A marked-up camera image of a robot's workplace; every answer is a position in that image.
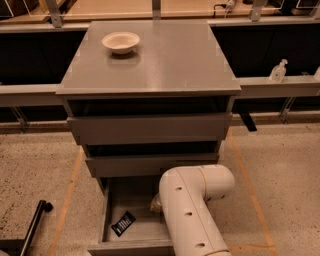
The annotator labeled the grey middle drawer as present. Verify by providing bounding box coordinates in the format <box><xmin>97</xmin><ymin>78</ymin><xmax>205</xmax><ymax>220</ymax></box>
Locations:
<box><xmin>86</xmin><ymin>153</ymin><xmax>218</xmax><ymax>178</ymax></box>

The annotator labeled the grey drawer cabinet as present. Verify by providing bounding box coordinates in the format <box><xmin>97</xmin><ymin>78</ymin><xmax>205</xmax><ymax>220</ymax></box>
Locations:
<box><xmin>56</xmin><ymin>20</ymin><xmax>241</xmax><ymax>187</ymax></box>

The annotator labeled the grey metal rail frame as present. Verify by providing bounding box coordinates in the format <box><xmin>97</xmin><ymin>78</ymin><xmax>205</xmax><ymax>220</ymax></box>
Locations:
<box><xmin>0</xmin><ymin>17</ymin><xmax>319</xmax><ymax>107</ymax></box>

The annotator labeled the white ceramic bowl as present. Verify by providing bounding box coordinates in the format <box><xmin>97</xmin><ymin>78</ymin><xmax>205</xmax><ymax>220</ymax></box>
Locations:
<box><xmin>102</xmin><ymin>32</ymin><xmax>140</xmax><ymax>55</ymax></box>

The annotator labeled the grey drawer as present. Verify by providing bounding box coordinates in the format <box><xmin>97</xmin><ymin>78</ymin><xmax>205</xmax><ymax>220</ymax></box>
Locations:
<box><xmin>86</xmin><ymin>153</ymin><xmax>218</xmax><ymax>178</ymax></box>
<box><xmin>89</xmin><ymin>176</ymin><xmax>175</xmax><ymax>256</ymax></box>
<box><xmin>67</xmin><ymin>113</ymin><xmax>232</xmax><ymax>145</ymax></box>

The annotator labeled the grey top drawer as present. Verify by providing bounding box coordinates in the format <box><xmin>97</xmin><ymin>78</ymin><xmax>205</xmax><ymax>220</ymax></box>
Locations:
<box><xmin>67</xmin><ymin>113</ymin><xmax>232</xmax><ymax>145</ymax></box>

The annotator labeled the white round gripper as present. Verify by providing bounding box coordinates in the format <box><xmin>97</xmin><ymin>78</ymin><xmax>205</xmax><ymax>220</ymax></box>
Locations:
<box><xmin>150</xmin><ymin>195</ymin><xmax>163</xmax><ymax>213</ymax></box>

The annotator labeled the black bracket under rail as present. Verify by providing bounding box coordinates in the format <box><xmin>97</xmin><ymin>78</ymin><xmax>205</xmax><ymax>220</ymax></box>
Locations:
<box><xmin>240</xmin><ymin>112</ymin><xmax>257</xmax><ymax>132</ymax></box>

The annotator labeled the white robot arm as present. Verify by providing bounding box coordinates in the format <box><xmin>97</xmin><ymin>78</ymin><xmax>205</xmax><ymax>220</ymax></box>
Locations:
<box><xmin>150</xmin><ymin>165</ymin><xmax>235</xmax><ymax>256</ymax></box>

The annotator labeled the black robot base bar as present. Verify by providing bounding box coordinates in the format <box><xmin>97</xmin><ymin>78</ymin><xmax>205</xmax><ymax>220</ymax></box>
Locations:
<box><xmin>0</xmin><ymin>200</ymin><xmax>53</xmax><ymax>256</ymax></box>

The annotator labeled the grey bottom drawer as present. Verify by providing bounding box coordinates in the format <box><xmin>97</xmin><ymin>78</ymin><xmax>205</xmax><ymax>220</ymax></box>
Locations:
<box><xmin>89</xmin><ymin>176</ymin><xmax>175</xmax><ymax>256</ymax></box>

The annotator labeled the dark rxbar blueberry bar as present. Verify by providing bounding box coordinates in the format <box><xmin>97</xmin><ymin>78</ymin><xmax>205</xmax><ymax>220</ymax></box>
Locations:
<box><xmin>111</xmin><ymin>211</ymin><xmax>136</xmax><ymax>237</ymax></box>

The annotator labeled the clear pump sanitizer bottle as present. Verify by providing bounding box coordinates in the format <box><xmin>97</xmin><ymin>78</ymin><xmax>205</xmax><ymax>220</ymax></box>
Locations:
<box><xmin>269</xmin><ymin>59</ymin><xmax>288</xmax><ymax>83</ymax></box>

